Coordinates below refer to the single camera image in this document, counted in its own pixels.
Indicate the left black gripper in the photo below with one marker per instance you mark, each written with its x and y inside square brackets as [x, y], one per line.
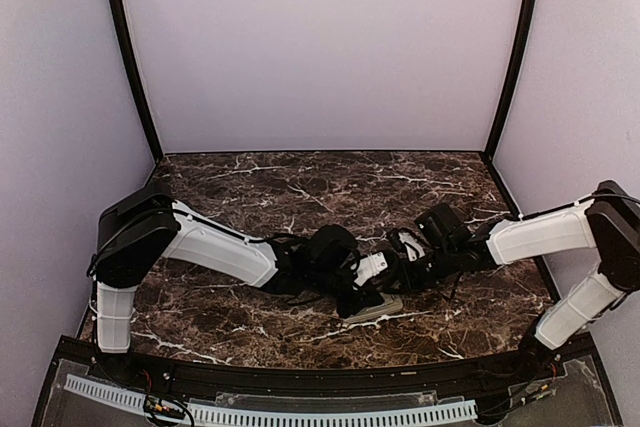
[369, 297]

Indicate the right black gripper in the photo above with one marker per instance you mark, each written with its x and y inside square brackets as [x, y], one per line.
[409, 283]

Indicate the grey remote control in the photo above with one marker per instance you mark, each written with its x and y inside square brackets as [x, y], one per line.
[391, 304]

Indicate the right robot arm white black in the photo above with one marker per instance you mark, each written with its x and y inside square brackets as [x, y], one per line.
[607, 221]

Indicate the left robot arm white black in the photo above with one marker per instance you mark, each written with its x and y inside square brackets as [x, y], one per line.
[150, 224]

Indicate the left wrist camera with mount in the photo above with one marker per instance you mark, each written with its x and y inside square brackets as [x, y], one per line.
[373, 265]

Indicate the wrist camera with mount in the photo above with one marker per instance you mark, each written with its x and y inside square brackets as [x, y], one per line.
[405, 242]
[373, 265]

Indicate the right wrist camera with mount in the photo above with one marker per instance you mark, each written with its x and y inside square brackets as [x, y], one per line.
[405, 242]

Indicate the black front rail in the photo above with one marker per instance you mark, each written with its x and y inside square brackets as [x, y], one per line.
[483, 377]

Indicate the white slotted cable duct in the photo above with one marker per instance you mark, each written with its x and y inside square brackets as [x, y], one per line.
[253, 411]

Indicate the right black frame post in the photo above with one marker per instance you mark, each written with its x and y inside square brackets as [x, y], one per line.
[516, 58]

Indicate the black frame post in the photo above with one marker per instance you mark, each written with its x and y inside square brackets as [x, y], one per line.
[134, 78]
[516, 58]

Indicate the left black frame post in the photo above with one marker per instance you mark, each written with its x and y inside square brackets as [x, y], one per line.
[134, 78]

